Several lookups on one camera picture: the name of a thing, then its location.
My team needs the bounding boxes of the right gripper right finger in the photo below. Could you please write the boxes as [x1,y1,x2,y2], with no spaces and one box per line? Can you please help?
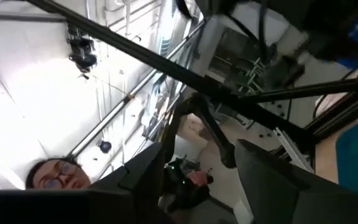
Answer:
[234,139,310,224]

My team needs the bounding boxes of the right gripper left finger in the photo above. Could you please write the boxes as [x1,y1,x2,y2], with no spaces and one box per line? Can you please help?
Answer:
[88,142,173,224]

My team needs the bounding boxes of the black handheld control device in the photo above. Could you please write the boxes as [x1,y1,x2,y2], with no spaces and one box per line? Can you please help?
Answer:
[163,157,214,212]

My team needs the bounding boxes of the person's hand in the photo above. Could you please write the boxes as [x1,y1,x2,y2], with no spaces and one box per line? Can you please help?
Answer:
[186,169,214,187]

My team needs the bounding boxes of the person's head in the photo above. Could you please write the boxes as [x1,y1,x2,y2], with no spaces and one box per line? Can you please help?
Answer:
[25,157,91,190]

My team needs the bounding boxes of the person's glasses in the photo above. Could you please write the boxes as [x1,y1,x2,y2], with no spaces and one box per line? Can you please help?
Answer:
[44,163,73,189]

